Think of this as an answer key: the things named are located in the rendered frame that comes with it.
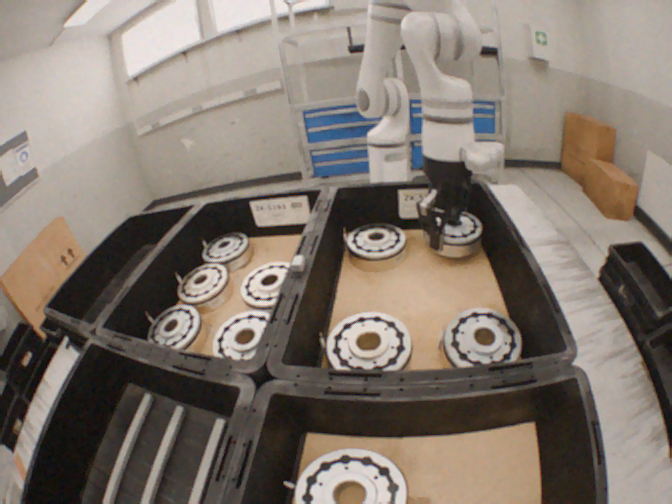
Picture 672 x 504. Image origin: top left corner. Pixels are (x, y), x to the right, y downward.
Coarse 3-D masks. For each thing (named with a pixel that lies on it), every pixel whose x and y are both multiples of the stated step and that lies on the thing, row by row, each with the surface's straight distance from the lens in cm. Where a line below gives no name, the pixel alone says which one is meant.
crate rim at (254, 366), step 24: (264, 192) 61; (288, 192) 57; (312, 192) 56; (192, 216) 63; (312, 216) 46; (168, 240) 57; (144, 264) 54; (288, 288) 33; (120, 336) 42; (264, 336) 29; (192, 360) 31; (216, 360) 30; (240, 360) 28; (264, 360) 27
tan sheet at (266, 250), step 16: (256, 240) 65; (272, 240) 63; (288, 240) 61; (256, 256) 59; (272, 256) 57; (288, 256) 56; (240, 272) 57; (240, 288) 53; (224, 304) 51; (240, 304) 50; (208, 320) 50; (224, 320) 48; (208, 336) 47; (208, 352) 45
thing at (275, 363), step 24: (336, 192) 53; (504, 216) 46; (312, 240) 40; (312, 264) 36; (528, 264) 38; (288, 312) 30; (552, 312) 32; (288, 336) 28; (528, 360) 27; (552, 360) 28; (360, 384) 24; (384, 384) 24; (408, 384) 24; (432, 384) 24
